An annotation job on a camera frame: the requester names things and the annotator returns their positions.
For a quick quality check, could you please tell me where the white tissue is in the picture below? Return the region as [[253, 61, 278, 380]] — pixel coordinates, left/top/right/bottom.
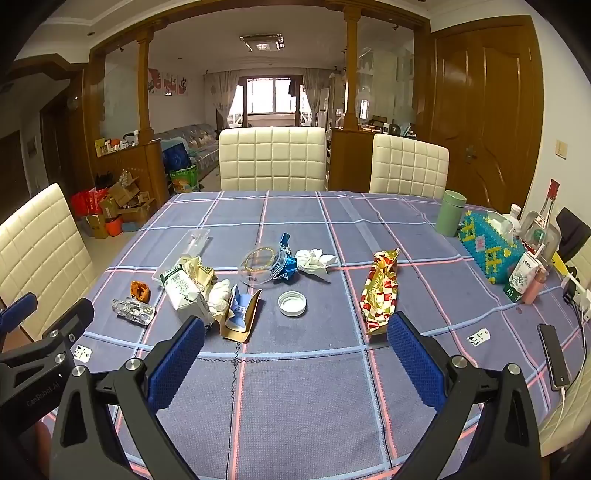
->
[[295, 249, 338, 282], [208, 279, 234, 319]]

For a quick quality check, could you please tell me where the green canister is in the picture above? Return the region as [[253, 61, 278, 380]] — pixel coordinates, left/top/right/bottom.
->
[[437, 189, 467, 238]]

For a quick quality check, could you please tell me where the white power strip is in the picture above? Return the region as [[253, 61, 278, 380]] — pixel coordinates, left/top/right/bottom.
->
[[561, 272, 591, 324]]

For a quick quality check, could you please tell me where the window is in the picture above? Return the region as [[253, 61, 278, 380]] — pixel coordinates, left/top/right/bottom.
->
[[240, 76, 303, 116]]

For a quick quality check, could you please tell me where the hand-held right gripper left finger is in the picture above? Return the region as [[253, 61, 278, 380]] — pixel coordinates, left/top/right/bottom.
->
[[50, 315, 206, 480]]

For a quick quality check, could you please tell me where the black cable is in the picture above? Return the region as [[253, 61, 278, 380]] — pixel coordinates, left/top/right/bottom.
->
[[570, 300, 588, 374]]

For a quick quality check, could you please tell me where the pink bottle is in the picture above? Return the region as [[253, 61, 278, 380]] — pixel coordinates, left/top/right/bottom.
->
[[523, 265, 548, 304]]

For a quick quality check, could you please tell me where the small white green carton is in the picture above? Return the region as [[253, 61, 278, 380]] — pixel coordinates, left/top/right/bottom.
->
[[503, 253, 539, 303]]

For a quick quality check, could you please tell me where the wooden door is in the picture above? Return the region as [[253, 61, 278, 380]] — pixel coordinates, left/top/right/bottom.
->
[[431, 21, 544, 217]]

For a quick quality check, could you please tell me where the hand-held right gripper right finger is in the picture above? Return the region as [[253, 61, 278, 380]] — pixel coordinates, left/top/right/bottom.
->
[[387, 311, 542, 480]]

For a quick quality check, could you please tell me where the blue kraft paper carton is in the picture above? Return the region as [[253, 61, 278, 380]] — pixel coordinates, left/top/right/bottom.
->
[[219, 285, 263, 343]]

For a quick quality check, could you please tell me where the wooden half wall cabinet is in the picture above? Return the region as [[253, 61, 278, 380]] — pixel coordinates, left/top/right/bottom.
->
[[330, 128, 375, 191], [95, 141, 169, 199]]

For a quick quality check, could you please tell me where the blue bag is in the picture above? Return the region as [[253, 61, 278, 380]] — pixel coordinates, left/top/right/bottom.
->
[[161, 143, 195, 169]]

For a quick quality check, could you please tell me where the blue foil wrapper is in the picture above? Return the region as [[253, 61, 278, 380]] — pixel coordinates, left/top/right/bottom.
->
[[272, 233, 298, 281]]

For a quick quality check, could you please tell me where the clear plastic tray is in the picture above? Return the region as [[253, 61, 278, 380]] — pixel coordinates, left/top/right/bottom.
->
[[152, 227, 211, 282]]

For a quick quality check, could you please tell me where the green printed bag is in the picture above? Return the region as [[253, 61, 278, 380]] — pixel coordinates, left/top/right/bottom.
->
[[169, 165, 200, 193]]

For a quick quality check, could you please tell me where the clear round lid gold rim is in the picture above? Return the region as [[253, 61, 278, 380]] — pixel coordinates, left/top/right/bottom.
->
[[238, 246, 289, 283]]

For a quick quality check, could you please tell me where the red bag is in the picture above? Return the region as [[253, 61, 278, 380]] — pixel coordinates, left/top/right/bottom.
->
[[71, 188, 109, 217]]

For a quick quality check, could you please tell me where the white round lid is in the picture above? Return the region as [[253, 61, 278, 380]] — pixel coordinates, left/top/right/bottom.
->
[[278, 292, 307, 317]]

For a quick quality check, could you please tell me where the clear bottle red label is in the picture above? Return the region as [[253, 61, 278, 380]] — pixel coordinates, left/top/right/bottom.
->
[[531, 179, 561, 241]]

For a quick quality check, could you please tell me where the pile of cardboard boxes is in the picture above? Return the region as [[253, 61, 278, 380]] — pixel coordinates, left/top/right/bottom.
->
[[85, 171, 158, 238]]

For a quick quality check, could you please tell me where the blue beaded tissue box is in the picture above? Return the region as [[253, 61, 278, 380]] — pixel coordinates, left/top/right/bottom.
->
[[458, 210, 527, 284]]

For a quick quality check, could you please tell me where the wooden column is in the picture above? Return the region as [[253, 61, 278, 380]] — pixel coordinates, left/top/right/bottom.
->
[[344, 9, 361, 130], [137, 30, 154, 144]]

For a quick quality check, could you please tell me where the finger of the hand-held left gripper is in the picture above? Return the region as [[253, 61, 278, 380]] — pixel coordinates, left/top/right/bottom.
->
[[0, 298, 95, 370], [0, 292, 39, 329]]

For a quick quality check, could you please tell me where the black bag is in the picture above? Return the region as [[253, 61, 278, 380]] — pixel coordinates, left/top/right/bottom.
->
[[556, 208, 585, 264]]

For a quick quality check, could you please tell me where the black smartphone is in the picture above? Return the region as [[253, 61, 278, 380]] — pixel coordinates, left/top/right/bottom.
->
[[538, 324, 572, 392]]

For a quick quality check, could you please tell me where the ceiling lamp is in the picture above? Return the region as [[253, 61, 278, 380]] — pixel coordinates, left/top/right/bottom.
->
[[240, 33, 284, 52]]

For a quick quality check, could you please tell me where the white quilted leather chair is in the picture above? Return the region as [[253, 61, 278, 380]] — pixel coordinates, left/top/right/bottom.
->
[[218, 127, 328, 192], [538, 360, 591, 457], [369, 134, 450, 200], [0, 183, 100, 342]]

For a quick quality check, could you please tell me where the red gold checkered snack wrapper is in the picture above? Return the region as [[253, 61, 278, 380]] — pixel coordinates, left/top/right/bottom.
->
[[360, 248, 400, 335]]

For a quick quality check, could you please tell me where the blue checkered tablecloth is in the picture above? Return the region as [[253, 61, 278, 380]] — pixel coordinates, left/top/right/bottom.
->
[[65, 189, 591, 480]]

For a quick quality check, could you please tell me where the row of wall pictures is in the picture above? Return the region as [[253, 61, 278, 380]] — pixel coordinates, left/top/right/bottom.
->
[[148, 69, 189, 97]]

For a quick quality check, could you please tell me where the grey sofa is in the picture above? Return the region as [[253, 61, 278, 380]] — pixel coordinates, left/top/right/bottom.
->
[[154, 122, 220, 174]]

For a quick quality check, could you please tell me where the patterned curtain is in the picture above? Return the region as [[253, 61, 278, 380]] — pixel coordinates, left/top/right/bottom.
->
[[302, 68, 333, 125], [205, 70, 240, 130]]

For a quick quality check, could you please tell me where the white green milk carton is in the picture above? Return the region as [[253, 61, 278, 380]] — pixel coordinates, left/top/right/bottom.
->
[[160, 265, 215, 326]]

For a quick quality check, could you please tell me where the silver blister pack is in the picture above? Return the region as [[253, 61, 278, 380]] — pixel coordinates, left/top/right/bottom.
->
[[111, 298, 156, 326]]

